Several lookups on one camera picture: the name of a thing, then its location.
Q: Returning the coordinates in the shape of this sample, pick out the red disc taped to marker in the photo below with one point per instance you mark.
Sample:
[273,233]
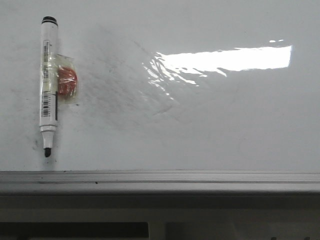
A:
[66,78]

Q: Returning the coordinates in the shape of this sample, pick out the white black-tipped whiteboard marker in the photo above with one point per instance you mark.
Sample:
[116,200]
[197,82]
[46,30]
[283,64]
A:
[48,94]

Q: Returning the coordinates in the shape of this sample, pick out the white glossy whiteboard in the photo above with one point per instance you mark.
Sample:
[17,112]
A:
[166,85]

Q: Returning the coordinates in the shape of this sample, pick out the grey table edge with slots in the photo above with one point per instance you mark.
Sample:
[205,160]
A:
[160,217]

